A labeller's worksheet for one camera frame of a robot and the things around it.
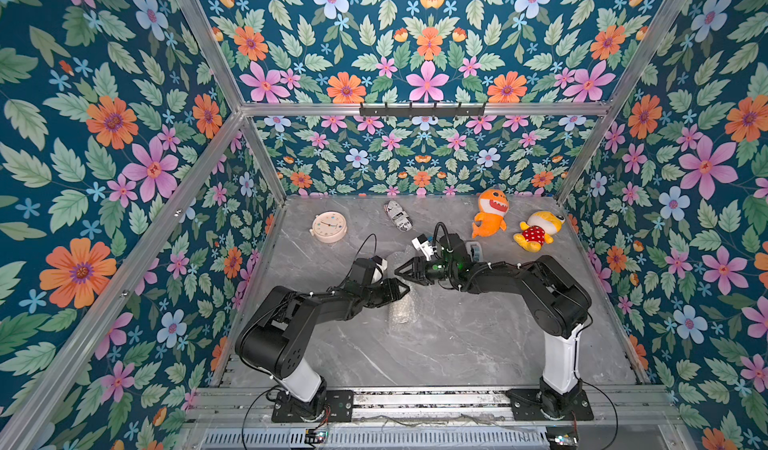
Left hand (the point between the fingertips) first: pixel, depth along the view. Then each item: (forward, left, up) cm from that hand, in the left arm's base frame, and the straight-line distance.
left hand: (407, 290), depth 90 cm
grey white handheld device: (+12, -23, +1) cm, 26 cm away
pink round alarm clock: (+28, +27, -1) cm, 39 cm away
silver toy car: (+31, +1, -1) cm, 31 cm away
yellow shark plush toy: (+18, -47, +2) cm, 51 cm away
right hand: (+4, 0, +6) cm, 8 cm away
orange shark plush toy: (+29, -34, +3) cm, 45 cm away
